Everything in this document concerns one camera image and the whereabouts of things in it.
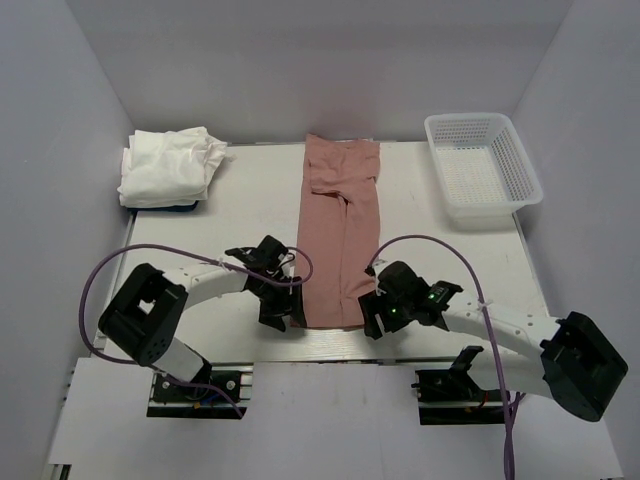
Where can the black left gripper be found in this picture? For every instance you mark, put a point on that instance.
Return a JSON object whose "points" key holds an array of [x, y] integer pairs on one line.
{"points": [[289, 303]]}

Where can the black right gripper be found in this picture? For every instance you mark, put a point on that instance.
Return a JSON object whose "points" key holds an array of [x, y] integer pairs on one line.
{"points": [[373, 304]]}

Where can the pink printed t shirt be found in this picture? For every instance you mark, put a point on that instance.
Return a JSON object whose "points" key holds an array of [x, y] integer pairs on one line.
{"points": [[338, 228]]}

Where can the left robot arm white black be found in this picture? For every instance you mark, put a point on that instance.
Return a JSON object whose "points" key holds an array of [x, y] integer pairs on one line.
{"points": [[143, 316]]}

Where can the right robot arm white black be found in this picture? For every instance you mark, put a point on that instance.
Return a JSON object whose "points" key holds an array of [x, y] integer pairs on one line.
{"points": [[568, 360]]}

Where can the blue folded t shirt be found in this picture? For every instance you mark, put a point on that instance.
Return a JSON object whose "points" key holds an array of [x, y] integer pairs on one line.
{"points": [[166, 209]]}

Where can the white plastic mesh basket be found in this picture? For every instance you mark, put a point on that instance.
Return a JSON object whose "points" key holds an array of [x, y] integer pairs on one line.
{"points": [[482, 167]]}

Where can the white folded t shirt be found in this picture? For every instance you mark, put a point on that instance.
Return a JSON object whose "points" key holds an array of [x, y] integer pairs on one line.
{"points": [[161, 170]]}

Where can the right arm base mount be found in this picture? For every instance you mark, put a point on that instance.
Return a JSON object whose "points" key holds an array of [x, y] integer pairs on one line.
{"points": [[447, 396]]}

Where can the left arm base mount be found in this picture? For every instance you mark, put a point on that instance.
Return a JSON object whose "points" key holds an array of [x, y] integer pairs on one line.
{"points": [[227, 397]]}

